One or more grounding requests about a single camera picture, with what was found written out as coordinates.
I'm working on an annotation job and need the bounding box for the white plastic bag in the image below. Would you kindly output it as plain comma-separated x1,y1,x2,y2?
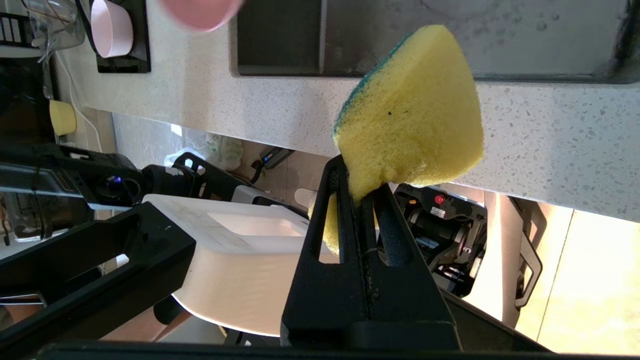
165,134,244,172

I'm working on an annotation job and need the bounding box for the black oven front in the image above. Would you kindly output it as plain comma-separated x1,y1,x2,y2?
0,55,56,147

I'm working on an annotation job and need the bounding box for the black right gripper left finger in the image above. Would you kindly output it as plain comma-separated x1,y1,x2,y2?
281,154,371,348

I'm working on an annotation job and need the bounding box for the black glass cooktop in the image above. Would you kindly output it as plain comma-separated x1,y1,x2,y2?
80,0,152,74

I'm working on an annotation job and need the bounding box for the yellow green sponge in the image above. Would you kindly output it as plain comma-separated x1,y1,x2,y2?
307,24,485,257

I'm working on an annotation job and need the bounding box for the stainless steel sink basin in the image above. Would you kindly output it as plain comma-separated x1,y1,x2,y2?
230,0,640,85

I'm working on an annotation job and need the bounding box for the yellow round pad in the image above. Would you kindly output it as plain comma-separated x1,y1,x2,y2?
49,99,77,137

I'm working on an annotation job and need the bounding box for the black power adapter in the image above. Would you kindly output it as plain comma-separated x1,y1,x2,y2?
250,146,296,184

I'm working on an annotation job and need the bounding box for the white rounded plastic piece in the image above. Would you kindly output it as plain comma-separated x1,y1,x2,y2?
294,187,318,211

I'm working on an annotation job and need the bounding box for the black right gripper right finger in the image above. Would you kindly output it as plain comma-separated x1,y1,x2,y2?
362,183,461,350

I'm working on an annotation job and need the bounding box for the small light pink plate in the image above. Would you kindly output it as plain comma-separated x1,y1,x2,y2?
90,0,135,59

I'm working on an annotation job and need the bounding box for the thin white cable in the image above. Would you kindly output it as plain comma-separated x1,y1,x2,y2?
55,50,103,153

